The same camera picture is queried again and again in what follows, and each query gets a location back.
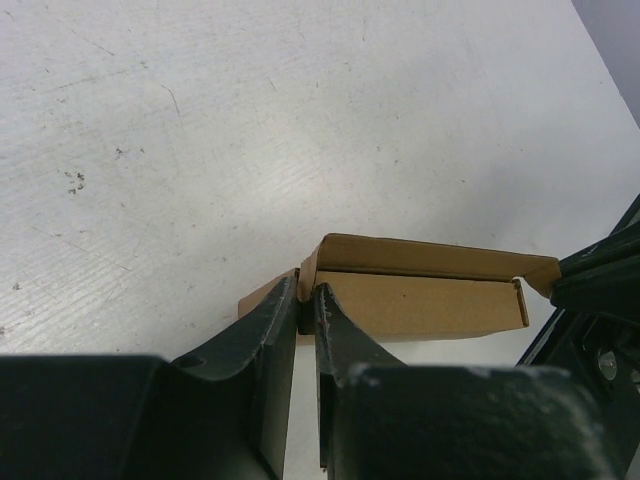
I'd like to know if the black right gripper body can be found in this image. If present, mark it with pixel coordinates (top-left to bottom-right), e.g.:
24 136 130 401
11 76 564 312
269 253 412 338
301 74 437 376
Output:
514 309 640 436

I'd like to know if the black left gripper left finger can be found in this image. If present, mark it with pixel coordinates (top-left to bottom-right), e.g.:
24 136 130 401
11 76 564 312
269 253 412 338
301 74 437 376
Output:
1 276 299 479

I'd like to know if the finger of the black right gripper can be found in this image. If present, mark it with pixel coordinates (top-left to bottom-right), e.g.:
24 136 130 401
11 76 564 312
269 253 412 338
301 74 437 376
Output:
550 200 639 313

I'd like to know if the brown paper box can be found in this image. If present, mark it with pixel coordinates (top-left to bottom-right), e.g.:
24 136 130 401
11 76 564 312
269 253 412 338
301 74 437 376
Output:
238 233 560 346

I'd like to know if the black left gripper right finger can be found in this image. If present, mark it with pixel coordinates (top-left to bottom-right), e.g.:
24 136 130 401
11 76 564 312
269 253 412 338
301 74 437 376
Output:
313 284 625 479

